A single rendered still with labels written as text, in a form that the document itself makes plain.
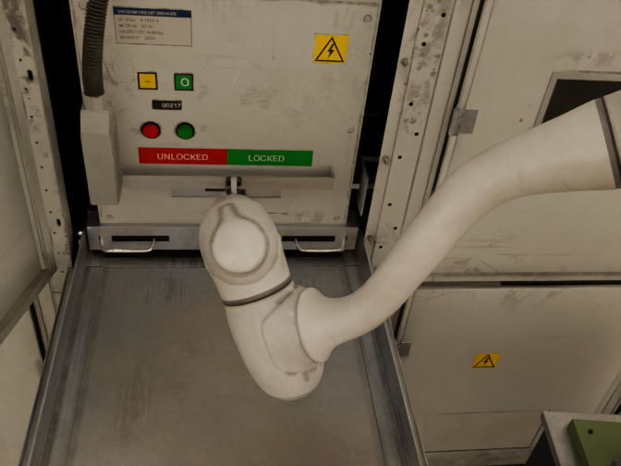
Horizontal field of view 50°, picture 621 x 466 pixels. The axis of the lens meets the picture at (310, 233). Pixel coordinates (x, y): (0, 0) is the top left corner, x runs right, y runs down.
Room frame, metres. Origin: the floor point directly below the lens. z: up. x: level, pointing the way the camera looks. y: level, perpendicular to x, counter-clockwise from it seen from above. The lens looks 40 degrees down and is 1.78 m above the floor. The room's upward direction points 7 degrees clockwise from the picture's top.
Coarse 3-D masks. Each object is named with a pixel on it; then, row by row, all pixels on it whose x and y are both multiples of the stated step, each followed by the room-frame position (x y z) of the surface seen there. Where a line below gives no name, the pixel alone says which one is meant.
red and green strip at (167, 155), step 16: (144, 160) 1.00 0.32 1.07; (160, 160) 1.01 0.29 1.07; (176, 160) 1.01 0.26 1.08; (192, 160) 1.02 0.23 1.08; (208, 160) 1.02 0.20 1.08; (224, 160) 1.03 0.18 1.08; (240, 160) 1.03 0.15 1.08; (256, 160) 1.04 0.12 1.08; (272, 160) 1.05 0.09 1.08; (288, 160) 1.05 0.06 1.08; (304, 160) 1.06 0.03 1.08
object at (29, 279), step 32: (0, 0) 0.92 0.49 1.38; (0, 32) 0.91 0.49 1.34; (0, 96) 0.92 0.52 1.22; (0, 128) 0.90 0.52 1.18; (0, 160) 0.88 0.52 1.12; (32, 160) 0.92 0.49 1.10; (0, 192) 0.86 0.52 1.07; (0, 224) 0.84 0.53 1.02; (0, 256) 0.82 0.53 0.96; (32, 256) 0.91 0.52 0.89; (0, 288) 0.80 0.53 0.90; (32, 288) 0.87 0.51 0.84; (0, 320) 0.78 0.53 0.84
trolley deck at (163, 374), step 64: (128, 320) 0.82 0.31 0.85; (192, 320) 0.83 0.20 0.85; (128, 384) 0.68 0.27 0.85; (192, 384) 0.69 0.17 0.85; (256, 384) 0.71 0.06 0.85; (320, 384) 0.72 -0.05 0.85; (128, 448) 0.56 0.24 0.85; (192, 448) 0.57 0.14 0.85; (256, 448) 0.58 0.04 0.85; (320, 448) 0.60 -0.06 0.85
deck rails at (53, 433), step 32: (96, 288) 0.88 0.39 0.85; (352, 288) 0.96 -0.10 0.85; (64, 320) 0.74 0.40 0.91; (64, 352) 0.71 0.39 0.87; (384, 352) 0.78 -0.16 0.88; (64, 384) 0.66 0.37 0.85; (384, 384) 0.74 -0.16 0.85; (64, 416) 0.60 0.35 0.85; (384, 416) 0.67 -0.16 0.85; (32, 448) 0.50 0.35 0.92; (64, 448) 0.54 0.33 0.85; (384, 448) 0.61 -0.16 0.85; (416, 448) 0.57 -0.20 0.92
